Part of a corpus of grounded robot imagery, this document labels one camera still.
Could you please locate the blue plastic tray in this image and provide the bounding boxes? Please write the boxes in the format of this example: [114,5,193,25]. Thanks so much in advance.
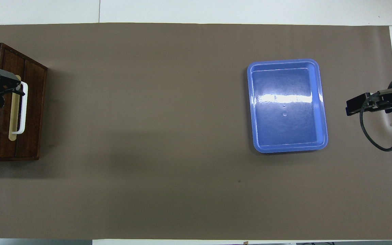
[247,59,328,153]

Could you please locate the brown table mat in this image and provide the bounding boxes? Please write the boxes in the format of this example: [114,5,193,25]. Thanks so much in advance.
[0,23,392,240]

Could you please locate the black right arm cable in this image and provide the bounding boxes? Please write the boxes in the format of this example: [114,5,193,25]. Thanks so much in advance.
[359,87,392,152]

